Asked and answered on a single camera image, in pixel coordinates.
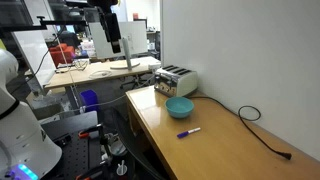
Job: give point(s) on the white computer monitor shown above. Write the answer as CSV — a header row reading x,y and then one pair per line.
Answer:
x,y
133,36

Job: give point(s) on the black metal mount bar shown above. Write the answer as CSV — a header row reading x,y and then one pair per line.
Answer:
x,y
63,22

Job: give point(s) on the black perforated robot base table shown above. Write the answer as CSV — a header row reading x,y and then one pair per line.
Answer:
x,y
78,146

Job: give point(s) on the silver four slot toaster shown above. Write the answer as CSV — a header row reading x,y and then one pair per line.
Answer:
x,y
175,81

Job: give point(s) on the red upholstered seat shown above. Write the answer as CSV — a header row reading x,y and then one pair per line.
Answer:
x,y
61,53

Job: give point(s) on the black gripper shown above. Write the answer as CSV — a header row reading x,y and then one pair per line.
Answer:
x,y
111,26

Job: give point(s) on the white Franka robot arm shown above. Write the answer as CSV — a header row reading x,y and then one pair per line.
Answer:
x,y
23,140

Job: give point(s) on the teal bowl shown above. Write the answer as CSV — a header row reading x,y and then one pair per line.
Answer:
x,y
179,107

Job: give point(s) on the light wooden office desk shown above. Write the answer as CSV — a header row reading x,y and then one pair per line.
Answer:
x,y
100,74

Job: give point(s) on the white board panel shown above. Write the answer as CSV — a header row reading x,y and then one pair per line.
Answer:
x,y
35,56

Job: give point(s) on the purple capped white marker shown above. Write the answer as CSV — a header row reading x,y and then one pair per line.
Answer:
x,y
188,132

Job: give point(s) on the blue plastic bin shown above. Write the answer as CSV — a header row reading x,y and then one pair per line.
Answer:
x,y
89,100

